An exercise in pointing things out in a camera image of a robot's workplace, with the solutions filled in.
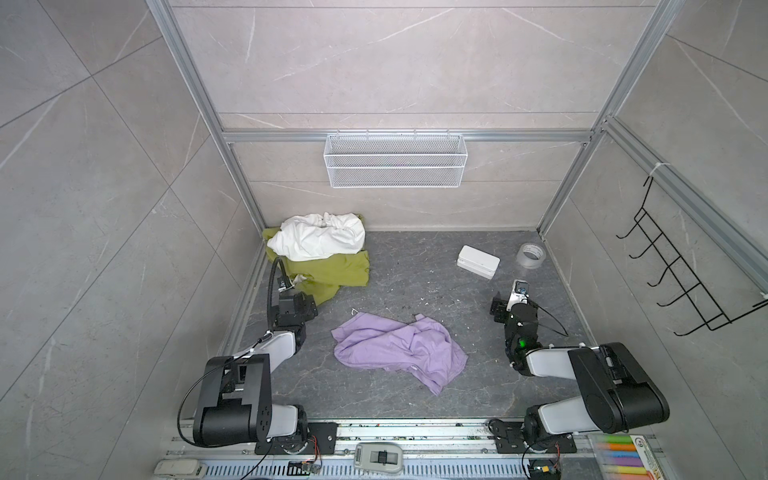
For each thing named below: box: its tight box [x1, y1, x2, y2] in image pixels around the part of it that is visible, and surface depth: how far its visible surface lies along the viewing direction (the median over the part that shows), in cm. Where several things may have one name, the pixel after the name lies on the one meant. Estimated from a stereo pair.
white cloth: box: [267, 212, 366, 261], surface depth 107 cm
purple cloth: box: [331, 312, 469, 395], surface depth 85 cm
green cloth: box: [263, 227, 370, 305], surface depth 104 cm
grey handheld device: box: [354, 442, 403, 474], surface depth 70 cm
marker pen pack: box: [588, 434, 667, 480], surface depth 71 cm
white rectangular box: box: [457, 245, 501, 280], surface depth 109 cm
